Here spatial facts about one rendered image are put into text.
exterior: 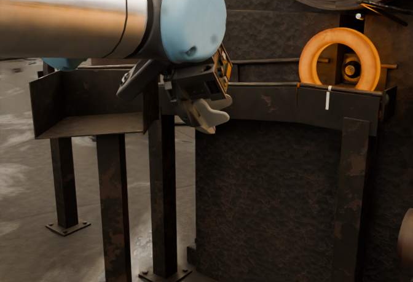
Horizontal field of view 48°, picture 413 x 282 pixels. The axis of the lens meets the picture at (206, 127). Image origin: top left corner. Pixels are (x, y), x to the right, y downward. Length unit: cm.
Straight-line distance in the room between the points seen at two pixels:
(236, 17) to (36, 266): 110
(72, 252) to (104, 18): 153
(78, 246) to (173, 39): 154
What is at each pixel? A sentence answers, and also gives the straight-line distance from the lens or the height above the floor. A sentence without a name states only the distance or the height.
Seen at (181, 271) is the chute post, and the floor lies 1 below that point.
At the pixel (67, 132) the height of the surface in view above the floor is 59.
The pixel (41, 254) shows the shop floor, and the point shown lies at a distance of 186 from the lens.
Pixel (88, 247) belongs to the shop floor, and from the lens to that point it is 185.
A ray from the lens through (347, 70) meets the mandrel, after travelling 117.
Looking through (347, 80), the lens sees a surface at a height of 71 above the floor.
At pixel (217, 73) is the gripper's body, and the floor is 81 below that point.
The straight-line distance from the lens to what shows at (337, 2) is 105.
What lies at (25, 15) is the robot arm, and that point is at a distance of 31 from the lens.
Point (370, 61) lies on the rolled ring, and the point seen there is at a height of 77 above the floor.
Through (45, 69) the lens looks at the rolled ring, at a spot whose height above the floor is 64.
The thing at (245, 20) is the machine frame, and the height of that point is 85.
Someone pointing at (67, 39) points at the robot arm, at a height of 88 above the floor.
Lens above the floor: 91
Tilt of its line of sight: 16 degrees down
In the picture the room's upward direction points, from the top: straight up
